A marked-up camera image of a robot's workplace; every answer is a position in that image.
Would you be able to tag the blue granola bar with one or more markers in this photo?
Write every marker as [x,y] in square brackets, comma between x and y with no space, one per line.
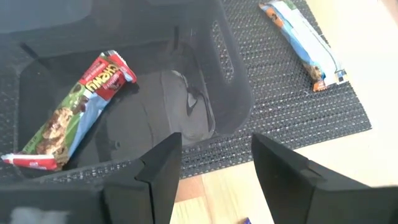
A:
[304,43]
[246,221]

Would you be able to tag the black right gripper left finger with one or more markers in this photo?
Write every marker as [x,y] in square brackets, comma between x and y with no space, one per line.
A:
[155,186]

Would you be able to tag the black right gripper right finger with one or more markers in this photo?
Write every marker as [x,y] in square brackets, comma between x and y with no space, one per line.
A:
[286,186]

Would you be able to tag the dark grey woven placemat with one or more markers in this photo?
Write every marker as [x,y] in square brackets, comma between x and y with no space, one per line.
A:
[295,118]

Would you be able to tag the red green granola bar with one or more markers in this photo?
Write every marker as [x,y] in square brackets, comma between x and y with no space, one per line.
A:
[62,124]

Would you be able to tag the smoky grey plastic bin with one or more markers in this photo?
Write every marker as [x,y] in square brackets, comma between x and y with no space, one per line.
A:
[230,102]

